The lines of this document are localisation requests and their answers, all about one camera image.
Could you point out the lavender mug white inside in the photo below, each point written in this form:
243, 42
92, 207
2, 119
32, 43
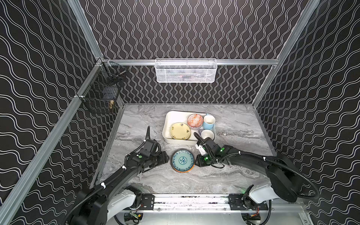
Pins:
204, 133

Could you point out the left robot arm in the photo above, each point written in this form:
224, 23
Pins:
91, 204

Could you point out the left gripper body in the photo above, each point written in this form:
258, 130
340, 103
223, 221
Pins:
162, 157

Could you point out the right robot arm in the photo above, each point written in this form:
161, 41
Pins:
281, 180

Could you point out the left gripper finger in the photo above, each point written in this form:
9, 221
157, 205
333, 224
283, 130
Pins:
163, 158
148, 133

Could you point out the yellow-brown ceramic plate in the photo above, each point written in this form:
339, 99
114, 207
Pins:
180, 131

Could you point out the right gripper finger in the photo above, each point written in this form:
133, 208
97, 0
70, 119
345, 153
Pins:
199, 161
200, 140

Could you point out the teal patterned plate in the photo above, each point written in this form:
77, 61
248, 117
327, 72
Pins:
182, 161

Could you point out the red patterned bowl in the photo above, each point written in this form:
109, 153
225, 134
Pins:
195, 121

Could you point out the white plastic bin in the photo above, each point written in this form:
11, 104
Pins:
173, 117

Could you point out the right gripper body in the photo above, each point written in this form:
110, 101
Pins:
200, 160

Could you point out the white wire mesh basket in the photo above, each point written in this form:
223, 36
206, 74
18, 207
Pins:
185, 70

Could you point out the black wire basket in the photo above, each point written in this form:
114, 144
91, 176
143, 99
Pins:
103, 93

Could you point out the light blue mug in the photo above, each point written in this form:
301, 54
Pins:
208, 122

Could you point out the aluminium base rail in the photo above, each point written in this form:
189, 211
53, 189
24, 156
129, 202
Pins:
208, 209

